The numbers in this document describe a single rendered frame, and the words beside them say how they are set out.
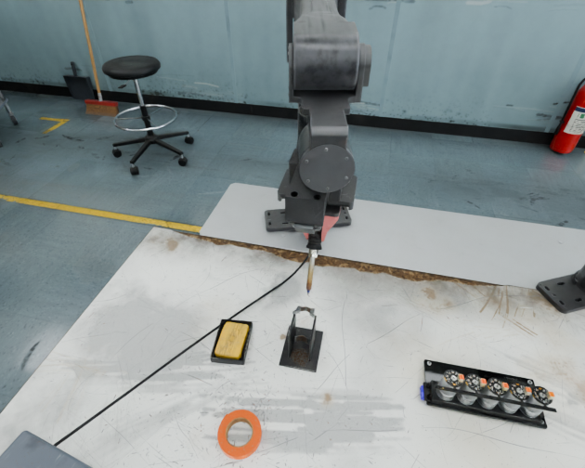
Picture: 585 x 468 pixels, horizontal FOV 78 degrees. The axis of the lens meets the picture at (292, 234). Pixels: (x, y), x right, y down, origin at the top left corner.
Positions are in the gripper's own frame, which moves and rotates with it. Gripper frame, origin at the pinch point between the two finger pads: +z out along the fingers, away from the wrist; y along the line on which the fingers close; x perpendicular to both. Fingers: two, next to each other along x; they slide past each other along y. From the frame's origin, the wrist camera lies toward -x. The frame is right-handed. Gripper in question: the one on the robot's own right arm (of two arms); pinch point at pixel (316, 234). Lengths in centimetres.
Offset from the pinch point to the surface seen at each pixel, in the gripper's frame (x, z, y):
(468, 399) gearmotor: -14.3, 13.8, 24.5
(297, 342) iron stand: -8.7, 16.8, -0.9
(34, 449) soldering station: -33.6, 7.3, -25.4
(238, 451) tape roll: -26.7, 15.8, -5.1
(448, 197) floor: 155, 94, 60
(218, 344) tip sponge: -12.6, 15.6, -13.2
